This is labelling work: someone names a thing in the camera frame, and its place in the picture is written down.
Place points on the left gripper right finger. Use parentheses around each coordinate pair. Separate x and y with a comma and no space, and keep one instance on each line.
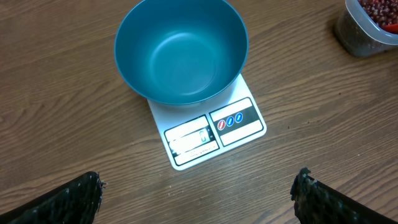
(317,203)

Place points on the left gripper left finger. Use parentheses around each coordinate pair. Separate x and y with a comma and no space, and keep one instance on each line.
(75,202)

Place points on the orange measuring scoop blue handle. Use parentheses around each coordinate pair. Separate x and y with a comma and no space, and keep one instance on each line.
(392,28)

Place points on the white digital kitchen scale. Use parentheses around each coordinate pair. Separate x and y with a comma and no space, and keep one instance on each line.
(195,133)

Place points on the teal plastic bowl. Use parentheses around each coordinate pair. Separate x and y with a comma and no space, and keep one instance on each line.
(181,52)

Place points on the clear plastic bean container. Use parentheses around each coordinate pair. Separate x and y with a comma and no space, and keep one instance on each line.
(359,34)

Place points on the red beans in container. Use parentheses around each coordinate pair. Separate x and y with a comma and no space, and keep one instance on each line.
(382,12)

